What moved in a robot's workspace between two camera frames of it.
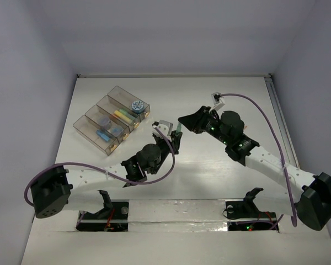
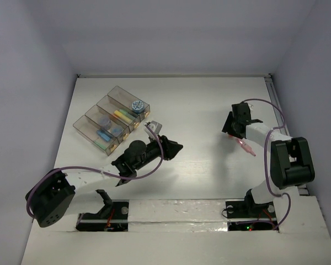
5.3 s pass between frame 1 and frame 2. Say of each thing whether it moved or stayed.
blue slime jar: stayed
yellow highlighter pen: stayed
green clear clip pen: moved
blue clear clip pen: stayed
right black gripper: moved
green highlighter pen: stayed
